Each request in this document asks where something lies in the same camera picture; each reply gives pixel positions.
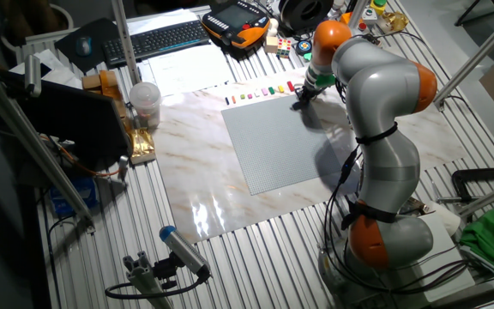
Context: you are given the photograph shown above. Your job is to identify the silver bar camera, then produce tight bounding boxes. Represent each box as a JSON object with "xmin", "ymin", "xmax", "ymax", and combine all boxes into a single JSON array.
[{"xmin": 23, "ymin": 53, "xmax": 42, "ymax": 99}]

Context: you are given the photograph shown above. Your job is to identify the long slanted aluminium profile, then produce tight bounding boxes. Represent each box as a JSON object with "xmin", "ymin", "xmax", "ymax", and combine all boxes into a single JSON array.
[{"xmin": 433, "ymin": 2, "xmax": 494, "ymax": 108}]

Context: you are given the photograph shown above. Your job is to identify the translucent plastic cup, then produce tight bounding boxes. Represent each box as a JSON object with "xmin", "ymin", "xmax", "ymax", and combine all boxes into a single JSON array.
[{"xmin": 129, "ymin": 81, "xmax": 162, "ymax": 130}]

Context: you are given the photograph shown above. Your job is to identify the black mouse pad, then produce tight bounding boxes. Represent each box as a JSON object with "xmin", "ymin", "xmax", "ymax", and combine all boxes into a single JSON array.
[{"xmin": 53, "ymin": 17, "xmax": 122, "ymax": 74}]

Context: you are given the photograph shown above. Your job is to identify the black round puck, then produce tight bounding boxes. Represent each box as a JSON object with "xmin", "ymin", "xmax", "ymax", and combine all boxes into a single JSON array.
[{"xmin": 294, "ymin": 39, "xmax": 314, "ymax": 58}]

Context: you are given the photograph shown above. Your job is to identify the silver camera with blue cap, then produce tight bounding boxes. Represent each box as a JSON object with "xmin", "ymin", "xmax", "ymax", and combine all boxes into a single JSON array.
[{"xmin": 159, "ymin": 225, "xmax": 212, "ymax": 278}]

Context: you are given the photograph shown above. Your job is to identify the short aluminium post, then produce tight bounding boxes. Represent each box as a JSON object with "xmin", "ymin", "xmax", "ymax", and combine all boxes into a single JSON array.
[{"xmin": 348, "ymin": 0, "xmax": 371, "ymax": 25}]

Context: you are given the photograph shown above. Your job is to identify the black camera clamp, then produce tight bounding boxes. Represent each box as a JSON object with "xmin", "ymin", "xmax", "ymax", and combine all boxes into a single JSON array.
[{"xmin": 152, "ymin": 252, "xmax": 182, "ymax": 291}]

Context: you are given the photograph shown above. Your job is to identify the grey button box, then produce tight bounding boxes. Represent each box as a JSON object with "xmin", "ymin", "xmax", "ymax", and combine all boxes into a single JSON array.
[{"xmin": 360, "ymin": 7, "xmax": 379, "ymax": 26}]

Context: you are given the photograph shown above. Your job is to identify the black chair base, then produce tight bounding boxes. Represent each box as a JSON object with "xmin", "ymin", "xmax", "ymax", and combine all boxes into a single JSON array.
[{"xmin": 455, "ymin": 0, "xmax": 494, "ymax": 27}]

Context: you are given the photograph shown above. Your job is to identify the black orange teach pendant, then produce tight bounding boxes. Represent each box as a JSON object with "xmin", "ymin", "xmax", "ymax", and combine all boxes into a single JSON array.
[{"xmin": 201, "ymin": 0, "xmax": 272, "ymax": 50}]

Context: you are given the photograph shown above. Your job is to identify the black computer keyboard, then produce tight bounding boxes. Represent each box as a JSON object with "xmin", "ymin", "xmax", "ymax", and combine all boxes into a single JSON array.
[{"xmin": 102, "ymin": 19, "xmax": 211, "ymax": 68}]

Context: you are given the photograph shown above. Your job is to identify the black clamp handle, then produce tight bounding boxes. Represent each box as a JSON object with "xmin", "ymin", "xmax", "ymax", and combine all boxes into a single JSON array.
[{"xmin": 450, "ymin": 166, "xmax": 494, "ymax": 203}]

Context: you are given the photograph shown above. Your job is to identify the brown packing tape roll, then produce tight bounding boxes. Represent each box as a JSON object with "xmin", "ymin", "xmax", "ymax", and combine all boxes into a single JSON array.
[{"xmin": 99, "ymin": 70, "xmax": 123, "ymax": 102}]

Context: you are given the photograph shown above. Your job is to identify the slanted aluminium frame bar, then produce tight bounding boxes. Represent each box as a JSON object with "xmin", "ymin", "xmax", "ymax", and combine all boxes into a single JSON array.
[{"xmin": 0, "ymin": 59, "xmax": 97, "ymax": 235}]

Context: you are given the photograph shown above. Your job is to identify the gold foil bag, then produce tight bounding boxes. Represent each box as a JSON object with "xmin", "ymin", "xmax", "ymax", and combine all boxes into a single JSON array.
[{"xmin": 125, "ymin": 127, "xmax": 157, "ymax": 167}]

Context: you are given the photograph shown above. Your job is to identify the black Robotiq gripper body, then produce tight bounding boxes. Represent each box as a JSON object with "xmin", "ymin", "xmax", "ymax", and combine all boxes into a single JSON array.
[{"xmin": 298, "ymin": 84, "xmax": 319, "ymax": 103}]

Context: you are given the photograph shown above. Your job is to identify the aluminium frame post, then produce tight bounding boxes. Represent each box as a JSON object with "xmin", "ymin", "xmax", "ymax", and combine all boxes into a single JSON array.
[{"xmin": 110, "ymin": 0, "xmax": 142, "ymax": 86}]

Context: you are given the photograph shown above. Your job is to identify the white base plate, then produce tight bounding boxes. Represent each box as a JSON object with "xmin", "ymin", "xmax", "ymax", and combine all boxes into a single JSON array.
[{"xmin": 395, "ymin": 212, "xmax": 476, "ymax": 304}]

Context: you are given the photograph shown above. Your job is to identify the small cardboard box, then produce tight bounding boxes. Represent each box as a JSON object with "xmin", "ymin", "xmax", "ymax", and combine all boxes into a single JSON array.
[{"xmin": 81, "ymin": 73, "xmax": 102, "ymax": 91}]

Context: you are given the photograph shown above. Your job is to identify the black filament spool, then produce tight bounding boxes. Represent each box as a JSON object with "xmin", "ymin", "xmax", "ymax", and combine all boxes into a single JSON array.
[{"xmin": 277, "ymin": 0, "xmax": 335, "ymax": 32}]

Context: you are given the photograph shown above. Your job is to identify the white paper stack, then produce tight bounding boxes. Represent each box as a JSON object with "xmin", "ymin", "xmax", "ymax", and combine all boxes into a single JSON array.
[{"xmin": 125, "ymin": 8, "xmax": 201, "ymax": 36}]

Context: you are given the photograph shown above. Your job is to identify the white rimmed bin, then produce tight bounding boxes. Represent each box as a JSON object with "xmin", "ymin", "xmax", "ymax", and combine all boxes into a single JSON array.
[{"xmin": 0, "ymin": 3, "xmax": 75, "ymax": 52}]

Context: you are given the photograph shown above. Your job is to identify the blue packet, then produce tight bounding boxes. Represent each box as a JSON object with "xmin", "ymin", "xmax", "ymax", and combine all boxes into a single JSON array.
[{"xmin": 49, "ymin": 175, "xmax": 100, "ymax": 218}]

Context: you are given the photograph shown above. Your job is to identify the printed paper sheet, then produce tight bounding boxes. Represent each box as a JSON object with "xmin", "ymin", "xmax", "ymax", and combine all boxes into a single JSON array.
[{"xmin": 137, "ymin": 42, "xmax": 236, "ymax": 98}]

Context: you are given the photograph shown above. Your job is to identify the Rubik's cube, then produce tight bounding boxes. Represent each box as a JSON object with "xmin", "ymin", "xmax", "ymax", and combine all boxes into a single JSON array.
[{"xmin": 275, "ymin": 38, "xmax": 293, "ymax": 59}]

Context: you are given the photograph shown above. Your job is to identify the black camera cable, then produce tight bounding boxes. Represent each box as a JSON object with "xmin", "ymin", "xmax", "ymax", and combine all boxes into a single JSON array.
[{"xmin": 104, "ymin": 268, "xmax": 212, "ymax": 300}]

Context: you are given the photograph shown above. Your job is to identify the thin orange cable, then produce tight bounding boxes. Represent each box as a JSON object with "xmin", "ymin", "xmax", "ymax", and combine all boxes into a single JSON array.
[{"xmin": 40, "ymin": 135, "xmax": 122, "ymax": 178}]

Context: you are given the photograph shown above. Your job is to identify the black monitor panel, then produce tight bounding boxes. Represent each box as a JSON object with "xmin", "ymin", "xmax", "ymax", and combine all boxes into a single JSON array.
[{"xmin": 4, "ymin": 70, "xmax": 135, "ymax": 171}]

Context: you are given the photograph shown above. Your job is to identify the green cloth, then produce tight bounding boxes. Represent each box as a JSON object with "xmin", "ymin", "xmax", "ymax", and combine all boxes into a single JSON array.
[{"xmin": 459, "ymin": 199, "xmax": 494, "ymax": 268}]

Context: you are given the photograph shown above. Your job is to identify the dark computer mouse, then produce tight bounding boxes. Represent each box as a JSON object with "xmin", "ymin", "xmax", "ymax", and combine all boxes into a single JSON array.
[{"xmin": 75, "ymin": 35, "xmax": 93, "ymax": 58}]

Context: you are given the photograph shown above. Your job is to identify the small metal connector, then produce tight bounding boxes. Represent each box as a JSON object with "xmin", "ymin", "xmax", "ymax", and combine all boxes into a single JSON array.
[{"xmin": 117, "ymin": 154, "xmax": 130, "ymax": 184}]

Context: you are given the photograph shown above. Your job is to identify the crinkled gold foil object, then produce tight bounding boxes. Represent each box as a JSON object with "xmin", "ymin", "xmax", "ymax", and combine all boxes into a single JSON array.
[{"xmin": 377, "ymin": 10, "xmax": 410, "ymax": 35}]

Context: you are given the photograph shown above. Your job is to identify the green wrist mount plate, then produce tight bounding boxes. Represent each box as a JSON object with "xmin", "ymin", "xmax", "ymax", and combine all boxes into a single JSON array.
[{"xmin": 302, "ymin": 51, "xmax": 337, "ymax": 89}]

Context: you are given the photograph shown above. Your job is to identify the loose white papers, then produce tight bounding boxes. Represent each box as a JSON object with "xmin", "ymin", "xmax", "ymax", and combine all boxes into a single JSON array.
[{"xmin": 9, "ymin": 48, "xmax": 83, "ymax": 89}]

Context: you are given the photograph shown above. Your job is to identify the grey Lego baseplate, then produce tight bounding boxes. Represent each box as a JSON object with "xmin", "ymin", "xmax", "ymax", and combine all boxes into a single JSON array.
[{"xmin": 220, "ymin": 94, "xmax": 333, "ymax": 197}]

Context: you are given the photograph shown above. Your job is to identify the aluminium profile stub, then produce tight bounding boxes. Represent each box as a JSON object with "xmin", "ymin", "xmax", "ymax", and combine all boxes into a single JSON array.
[{"xmin": 122, "ymin": 251, "xmax": 174, "ymax": 309}]

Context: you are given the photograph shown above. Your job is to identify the yellow box with green button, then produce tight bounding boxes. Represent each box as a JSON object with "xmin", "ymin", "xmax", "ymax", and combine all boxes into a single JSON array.
[{"xmin": 369, "ymin": 0, "xmax": 389, "ymax": 16}]

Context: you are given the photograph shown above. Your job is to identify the marble pattern mat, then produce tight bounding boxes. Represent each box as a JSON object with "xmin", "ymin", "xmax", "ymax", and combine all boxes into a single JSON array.
[{"xmin": 150, "ymin": 66, "xmax": 469, "ymax": 245}]

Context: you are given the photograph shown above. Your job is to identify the white paper roll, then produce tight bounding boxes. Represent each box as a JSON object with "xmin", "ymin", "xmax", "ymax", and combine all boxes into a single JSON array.
[{"xmin": 426, "ymin": 200, "xmax": 462, "ymax": 236}]

